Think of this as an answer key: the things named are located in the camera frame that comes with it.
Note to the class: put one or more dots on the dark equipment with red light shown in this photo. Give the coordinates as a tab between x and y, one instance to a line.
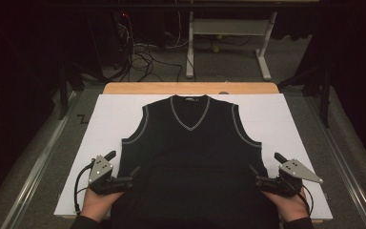
120	38

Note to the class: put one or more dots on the white board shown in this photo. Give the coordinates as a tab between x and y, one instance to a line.
114	127

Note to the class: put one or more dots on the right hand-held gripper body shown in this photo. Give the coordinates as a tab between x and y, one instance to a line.
294	170

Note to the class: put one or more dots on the person's left hand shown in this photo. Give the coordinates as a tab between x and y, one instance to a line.
97	205

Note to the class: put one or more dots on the black knit vest grey trim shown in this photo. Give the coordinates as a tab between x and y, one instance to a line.
190	165

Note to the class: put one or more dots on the yellow-green ball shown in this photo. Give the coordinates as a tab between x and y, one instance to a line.
219	37
216	49

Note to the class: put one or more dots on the black metal stand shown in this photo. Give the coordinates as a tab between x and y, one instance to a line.
64	92
325	95

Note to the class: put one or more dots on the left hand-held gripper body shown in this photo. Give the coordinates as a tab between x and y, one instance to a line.
100	171

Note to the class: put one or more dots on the white metal stand frame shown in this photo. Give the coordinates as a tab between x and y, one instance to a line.
232	27

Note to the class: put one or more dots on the person's right hand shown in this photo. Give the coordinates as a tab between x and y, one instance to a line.
292	206

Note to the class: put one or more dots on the metal floor rail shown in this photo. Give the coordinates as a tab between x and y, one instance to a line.
346	165
35	168

